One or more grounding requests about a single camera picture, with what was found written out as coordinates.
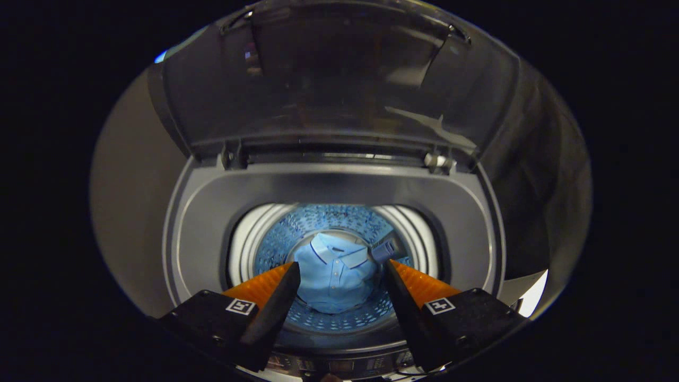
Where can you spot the light blue polo shirt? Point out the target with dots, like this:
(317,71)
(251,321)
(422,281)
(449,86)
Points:
(334,276)

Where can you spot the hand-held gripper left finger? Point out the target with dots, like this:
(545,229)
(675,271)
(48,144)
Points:
(273,313)

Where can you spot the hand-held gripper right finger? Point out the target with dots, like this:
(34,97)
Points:
(408,313)

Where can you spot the grey washing machine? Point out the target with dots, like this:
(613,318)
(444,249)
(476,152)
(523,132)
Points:
(339,185)

